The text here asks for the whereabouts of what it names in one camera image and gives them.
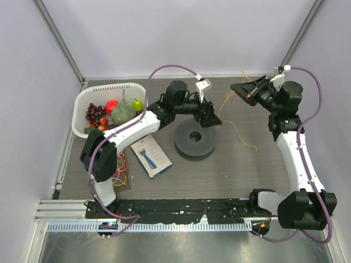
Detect green leaf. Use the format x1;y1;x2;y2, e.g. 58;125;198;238
84;126;96;135

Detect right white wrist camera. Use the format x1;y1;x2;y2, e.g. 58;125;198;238
270;65;291;89

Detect red apple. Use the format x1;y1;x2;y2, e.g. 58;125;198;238
105;100;118;115

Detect dark red grape bunch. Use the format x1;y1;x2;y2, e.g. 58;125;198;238
85;103;107;125

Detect aluminium rail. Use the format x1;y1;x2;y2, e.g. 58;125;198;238
35;200;86;221

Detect green netted melon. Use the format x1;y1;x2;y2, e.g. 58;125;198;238
111;104;136;125

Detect clear tray of cables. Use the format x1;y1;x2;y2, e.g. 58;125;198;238
111;151;131;193

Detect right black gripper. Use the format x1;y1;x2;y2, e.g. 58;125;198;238
231;76;282;114

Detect razor in white box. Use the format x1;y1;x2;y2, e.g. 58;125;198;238
131;134;172;179

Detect red cable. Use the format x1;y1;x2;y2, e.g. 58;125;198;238
115;153;128;176

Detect white plastic basket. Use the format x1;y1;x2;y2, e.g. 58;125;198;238
71;83;145;139

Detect white slotted cable duct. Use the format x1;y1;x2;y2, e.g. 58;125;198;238
47;220;252;233

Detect small peach fruit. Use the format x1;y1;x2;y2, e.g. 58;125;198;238
87;117;108;132

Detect grey perforated cable spool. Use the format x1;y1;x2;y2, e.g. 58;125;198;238
174;119;218;162

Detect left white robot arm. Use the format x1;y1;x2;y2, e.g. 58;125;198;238
80;79;222;219

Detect yellow cable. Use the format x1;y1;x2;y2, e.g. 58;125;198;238
217;71;258;152
113;153;128;187

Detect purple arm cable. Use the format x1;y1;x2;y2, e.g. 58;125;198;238
251;67;334;244
87;65;202;239

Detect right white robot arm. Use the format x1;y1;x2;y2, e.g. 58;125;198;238
230;76;337;230

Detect black mounting base plate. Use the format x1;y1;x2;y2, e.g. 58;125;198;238
85;198;281;225

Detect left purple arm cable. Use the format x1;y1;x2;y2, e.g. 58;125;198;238
87;65;202;239

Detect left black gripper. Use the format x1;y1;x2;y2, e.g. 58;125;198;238
173;90;222;127

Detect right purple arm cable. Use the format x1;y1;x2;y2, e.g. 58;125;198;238
251;67;334;244

